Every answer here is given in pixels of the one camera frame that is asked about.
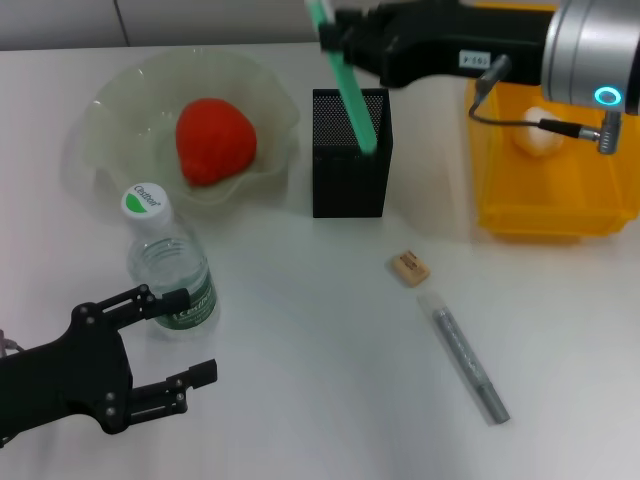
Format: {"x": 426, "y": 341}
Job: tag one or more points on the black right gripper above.
{"x": 440, "y": 40}

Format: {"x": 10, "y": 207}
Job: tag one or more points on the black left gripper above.
{"x": 70, "y": 380}

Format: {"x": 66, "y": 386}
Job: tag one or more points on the clear green-label water bottle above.
{"x": 170, "y": 270}

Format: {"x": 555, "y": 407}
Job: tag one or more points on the green pen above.
{"x": 357, "y": 110}

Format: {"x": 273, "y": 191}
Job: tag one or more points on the red-orange toy orange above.
{"x": 215, "y": 140}

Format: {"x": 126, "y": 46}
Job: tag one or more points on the grey pen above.
{"x": 465, "y": 350}

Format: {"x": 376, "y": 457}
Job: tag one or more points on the translucent wavy fruit plate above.
{"x": 270, "y": 100}

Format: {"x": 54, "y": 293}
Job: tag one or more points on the black mesh pen holder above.
{"x": 350, "y": 190}

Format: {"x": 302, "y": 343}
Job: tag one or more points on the white paper ball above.
{"x": 535, "y": 140}

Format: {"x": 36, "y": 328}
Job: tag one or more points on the tan eraser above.
{"x": 410, "y": 270}

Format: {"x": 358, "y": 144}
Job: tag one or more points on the yellow plastic bin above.
{"x": 550, "y": 210}

